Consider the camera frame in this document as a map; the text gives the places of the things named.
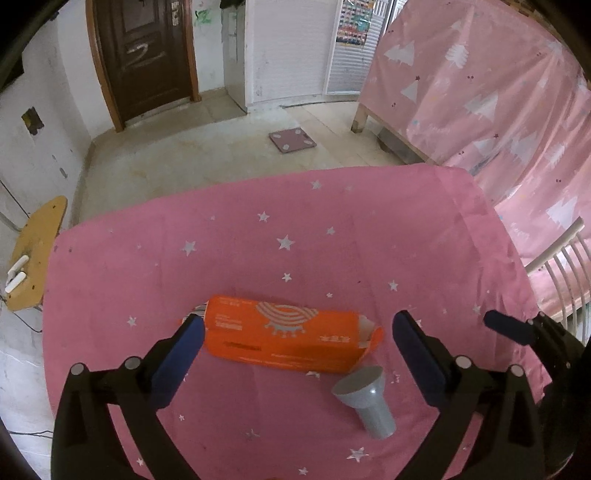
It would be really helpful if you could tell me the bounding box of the orange cardboard box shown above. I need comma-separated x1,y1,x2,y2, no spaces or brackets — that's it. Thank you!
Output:
203,295,385,374

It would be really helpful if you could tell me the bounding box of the grey cabinet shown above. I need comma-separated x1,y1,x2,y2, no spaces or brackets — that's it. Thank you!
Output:
222,4,250,114

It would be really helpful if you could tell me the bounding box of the white louvred wardrobe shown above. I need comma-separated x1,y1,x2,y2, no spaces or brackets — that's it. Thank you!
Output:
245,0,407,104

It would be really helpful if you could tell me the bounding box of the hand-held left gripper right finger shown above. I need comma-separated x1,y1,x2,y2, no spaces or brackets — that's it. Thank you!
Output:
392,310,548,480

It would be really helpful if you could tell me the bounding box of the colourful wall poster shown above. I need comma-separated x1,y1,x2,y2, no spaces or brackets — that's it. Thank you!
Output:
336,0,374,47

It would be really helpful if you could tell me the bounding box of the wooden bed frame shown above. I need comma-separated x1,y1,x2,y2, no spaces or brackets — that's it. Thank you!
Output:
351,102,439,166

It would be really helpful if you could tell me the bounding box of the pink star-print tablecloth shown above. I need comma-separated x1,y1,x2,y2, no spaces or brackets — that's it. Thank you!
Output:
41,165,552,480

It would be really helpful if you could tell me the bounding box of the dark brown door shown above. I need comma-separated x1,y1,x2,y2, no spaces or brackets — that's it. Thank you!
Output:
85,0,201,132

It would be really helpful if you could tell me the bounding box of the wooden chair with metal frame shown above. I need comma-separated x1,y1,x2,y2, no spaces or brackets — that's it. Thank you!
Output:
0,196,68,312

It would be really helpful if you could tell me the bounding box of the grey plastic cup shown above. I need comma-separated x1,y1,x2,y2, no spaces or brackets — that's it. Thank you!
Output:
331,366,398,440

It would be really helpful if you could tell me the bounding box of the striped paper wrapper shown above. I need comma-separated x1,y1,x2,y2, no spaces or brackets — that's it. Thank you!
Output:
180,302,209,326

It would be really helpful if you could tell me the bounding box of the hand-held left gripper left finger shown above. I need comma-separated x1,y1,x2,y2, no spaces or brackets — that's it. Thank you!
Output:
51,314,206,480

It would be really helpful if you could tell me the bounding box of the pink tree-print curtain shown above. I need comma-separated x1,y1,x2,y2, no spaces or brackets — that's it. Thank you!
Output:
359,0,591,319

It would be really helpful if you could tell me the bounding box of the purple bathroom scale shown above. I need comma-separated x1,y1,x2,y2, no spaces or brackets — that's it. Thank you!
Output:
269,129,319,155

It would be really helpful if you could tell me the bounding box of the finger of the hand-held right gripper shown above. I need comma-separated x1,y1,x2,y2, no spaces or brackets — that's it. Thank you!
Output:
483,310,536,344

